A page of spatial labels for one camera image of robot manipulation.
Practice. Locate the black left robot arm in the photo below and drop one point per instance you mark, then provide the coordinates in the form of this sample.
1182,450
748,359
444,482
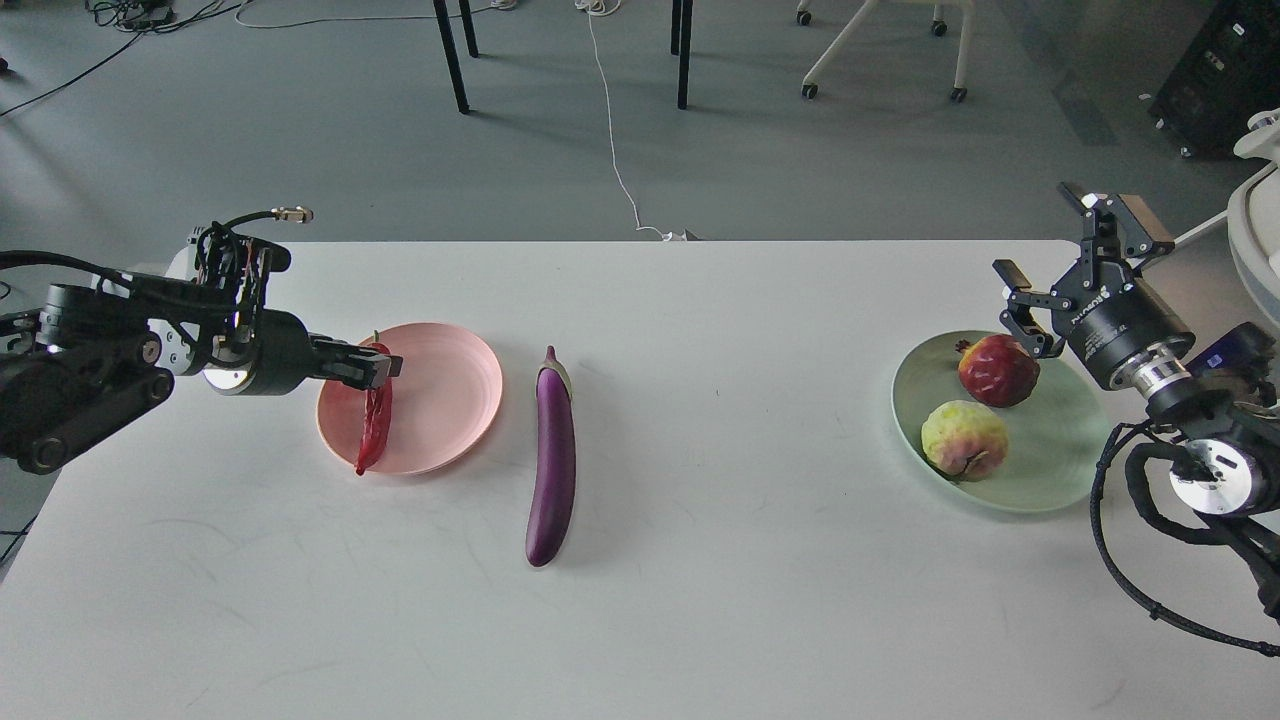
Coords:
97,357

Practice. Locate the purple eggplant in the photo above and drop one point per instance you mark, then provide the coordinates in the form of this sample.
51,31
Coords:
553,495

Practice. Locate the green yellow apple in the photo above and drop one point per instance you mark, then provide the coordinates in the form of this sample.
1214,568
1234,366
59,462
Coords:
965,440

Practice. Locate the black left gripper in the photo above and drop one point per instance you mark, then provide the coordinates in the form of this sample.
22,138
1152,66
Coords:
283,355

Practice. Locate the black table legs right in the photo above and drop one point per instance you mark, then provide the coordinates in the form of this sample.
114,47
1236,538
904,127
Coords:
680,40

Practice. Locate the black equipment case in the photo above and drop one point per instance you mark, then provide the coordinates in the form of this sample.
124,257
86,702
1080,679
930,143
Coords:
1229,72

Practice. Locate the black table legs left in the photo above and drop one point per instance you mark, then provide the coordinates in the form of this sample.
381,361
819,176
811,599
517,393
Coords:
451,50

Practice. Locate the white chair at right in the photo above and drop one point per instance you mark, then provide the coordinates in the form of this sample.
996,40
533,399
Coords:
1224,270

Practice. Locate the red chili pepper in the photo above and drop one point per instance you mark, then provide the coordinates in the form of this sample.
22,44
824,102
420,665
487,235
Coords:
376,429

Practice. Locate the red pomegranate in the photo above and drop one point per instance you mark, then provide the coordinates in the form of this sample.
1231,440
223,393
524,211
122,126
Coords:
996,370

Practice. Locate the white rolling chair base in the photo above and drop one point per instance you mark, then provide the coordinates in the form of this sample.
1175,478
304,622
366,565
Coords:
959,17

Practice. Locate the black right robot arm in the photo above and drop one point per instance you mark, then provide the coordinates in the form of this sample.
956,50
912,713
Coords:
1201,466

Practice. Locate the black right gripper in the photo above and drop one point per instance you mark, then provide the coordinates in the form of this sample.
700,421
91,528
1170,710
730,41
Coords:
1100,308

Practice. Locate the pink plate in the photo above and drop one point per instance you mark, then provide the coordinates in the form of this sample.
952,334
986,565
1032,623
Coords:
444,399

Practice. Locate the black table legs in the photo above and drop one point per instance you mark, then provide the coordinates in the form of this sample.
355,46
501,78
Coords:
451,50
680,40

